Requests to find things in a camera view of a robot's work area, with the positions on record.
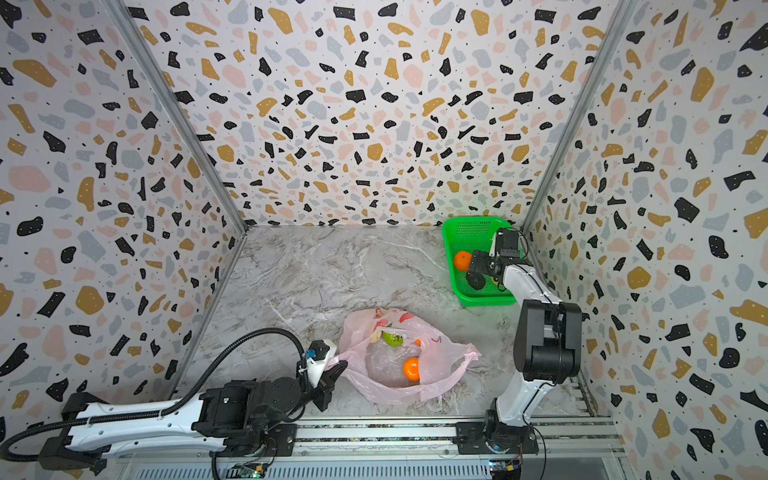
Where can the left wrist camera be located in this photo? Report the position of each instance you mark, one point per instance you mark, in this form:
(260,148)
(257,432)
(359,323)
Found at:
(318,354)

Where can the right corner aluminium post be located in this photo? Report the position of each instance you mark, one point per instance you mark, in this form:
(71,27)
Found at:
(616,26)

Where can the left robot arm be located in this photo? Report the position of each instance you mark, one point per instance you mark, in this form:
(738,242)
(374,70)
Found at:
(238,419)

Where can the orange tangerine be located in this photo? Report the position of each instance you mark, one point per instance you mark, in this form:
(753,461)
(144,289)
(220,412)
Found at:
(411,369)
(462,261)

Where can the dark avocado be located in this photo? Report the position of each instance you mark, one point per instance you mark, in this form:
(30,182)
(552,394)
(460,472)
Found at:
(476,280)

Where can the green plastic basket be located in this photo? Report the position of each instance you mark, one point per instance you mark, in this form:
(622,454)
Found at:
(473,249)

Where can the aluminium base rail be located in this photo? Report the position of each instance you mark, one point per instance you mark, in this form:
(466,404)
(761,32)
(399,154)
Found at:
(407,448)

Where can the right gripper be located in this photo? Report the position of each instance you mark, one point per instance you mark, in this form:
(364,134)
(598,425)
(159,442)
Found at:
(480,257)

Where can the left corner aluminium post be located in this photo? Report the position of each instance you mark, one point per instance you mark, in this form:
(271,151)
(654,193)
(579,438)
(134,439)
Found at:
(121,18)

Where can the pink plastic bag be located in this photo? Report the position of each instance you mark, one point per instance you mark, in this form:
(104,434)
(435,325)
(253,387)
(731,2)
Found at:
(376,369)

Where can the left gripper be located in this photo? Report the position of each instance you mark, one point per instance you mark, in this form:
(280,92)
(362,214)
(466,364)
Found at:
(326,385)

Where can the corner aluminium post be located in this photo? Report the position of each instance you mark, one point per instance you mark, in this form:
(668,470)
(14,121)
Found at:
(121,18)
(616,26)

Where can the green lime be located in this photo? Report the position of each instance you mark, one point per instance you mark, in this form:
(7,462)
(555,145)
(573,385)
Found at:
(392,339)

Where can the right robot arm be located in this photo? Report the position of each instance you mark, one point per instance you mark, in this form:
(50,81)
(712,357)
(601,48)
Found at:
(547,342)

